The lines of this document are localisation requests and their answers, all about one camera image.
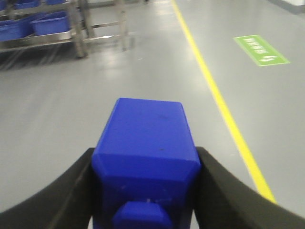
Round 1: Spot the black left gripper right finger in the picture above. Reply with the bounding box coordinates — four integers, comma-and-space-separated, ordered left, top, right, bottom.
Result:
194, 146, 305, 229

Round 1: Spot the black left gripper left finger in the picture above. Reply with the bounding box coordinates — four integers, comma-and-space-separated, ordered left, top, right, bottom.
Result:
0, 148, 94, 229

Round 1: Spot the blue plastic bottle part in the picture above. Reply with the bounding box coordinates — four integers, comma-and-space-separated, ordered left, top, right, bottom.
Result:
91, 98, 201, 229

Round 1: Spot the steel cart shelf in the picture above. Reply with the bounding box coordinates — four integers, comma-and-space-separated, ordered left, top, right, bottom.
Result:
0, 0, 128, 58

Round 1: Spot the green floor sign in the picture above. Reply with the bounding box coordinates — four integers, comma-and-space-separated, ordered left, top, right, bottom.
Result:
233, 35, 290, 66

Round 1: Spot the blue bin on cart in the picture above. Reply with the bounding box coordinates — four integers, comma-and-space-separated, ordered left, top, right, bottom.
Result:
30, 11, 70, 36
0, 15, 36, 42

